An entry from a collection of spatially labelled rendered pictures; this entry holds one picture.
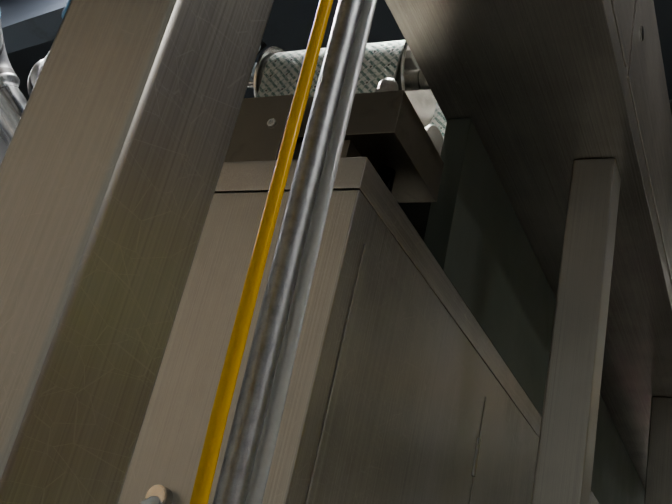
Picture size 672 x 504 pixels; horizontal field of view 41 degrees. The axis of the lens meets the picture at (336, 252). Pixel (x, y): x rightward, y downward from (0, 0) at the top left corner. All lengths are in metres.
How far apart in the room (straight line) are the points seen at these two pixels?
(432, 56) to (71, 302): 0.92
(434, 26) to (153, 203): 0.83
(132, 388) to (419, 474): 0.81
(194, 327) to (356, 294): 0.17
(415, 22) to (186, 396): 0.54
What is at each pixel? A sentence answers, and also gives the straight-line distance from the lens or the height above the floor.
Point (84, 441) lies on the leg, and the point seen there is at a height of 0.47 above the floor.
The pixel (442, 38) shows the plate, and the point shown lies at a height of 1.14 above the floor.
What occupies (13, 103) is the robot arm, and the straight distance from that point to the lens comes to 1.72.
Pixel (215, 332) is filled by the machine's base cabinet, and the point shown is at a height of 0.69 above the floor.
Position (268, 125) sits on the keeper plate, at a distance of 1.08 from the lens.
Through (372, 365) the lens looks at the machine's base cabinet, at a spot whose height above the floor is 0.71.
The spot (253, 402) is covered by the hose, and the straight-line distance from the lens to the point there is 0.50.
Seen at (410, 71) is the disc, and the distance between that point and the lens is 1.38.
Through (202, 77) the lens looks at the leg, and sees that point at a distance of 0.37.
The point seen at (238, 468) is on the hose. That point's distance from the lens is 0.50.
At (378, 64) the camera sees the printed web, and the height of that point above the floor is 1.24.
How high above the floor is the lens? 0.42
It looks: 24 degrees up
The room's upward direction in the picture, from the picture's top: 13 degrees clockwise
